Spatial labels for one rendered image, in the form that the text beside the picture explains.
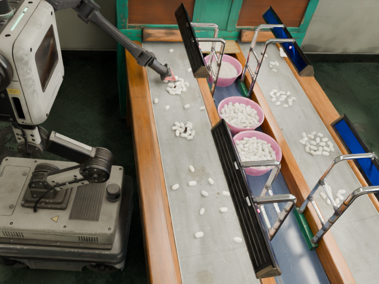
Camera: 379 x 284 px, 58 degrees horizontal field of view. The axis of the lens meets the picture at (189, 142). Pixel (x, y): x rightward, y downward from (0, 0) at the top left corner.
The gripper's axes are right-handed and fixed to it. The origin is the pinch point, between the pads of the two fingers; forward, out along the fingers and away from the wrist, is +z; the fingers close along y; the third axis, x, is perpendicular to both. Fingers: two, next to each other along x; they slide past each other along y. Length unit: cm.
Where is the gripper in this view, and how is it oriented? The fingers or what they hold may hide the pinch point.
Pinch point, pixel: (174, 79)
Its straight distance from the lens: 213.2
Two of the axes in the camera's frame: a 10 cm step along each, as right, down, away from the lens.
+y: -2.0, -7.4, 6.5
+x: -7.3, 5.5, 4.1
